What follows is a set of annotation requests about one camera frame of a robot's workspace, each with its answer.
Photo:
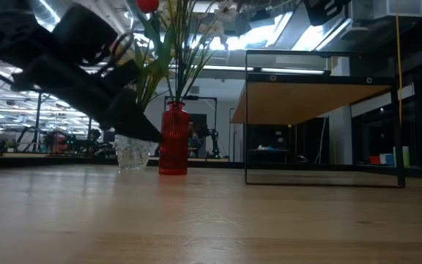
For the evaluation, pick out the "red small box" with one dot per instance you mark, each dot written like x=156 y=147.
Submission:
x=374 y=160

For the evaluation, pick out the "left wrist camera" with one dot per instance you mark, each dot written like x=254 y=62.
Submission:
x=83 y=29

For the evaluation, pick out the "black work desk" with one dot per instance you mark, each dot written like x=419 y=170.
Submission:
x=269 y=154

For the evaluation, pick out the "blue white box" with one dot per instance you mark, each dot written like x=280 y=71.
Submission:
x=387 y=159

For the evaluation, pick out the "robot workstation with green lights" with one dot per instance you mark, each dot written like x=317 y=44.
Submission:
x=61 y=141

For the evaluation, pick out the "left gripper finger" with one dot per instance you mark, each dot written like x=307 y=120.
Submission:
x=132 y=121

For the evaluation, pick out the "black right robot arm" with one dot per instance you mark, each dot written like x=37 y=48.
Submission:
x=324 y=11

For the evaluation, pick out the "wooden shelf black frame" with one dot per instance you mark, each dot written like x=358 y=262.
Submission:
x=299 y=100

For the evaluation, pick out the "clear glass vase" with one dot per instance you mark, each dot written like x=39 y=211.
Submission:
x=132 y=154

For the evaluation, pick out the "red ribbed glass vase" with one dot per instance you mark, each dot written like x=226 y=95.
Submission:
x=174 y=143

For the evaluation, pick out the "person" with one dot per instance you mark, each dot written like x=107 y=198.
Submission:
x=192 y=141

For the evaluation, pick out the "white artificial flower spray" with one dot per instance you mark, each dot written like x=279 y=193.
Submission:
x=226 y=11

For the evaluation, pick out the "red artificial tulip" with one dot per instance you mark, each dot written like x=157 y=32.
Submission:
x=148 y=4

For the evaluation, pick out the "blue cloth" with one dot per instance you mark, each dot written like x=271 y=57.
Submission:
x=267 y=148

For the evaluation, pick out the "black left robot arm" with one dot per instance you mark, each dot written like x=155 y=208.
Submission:
x=17 y=36

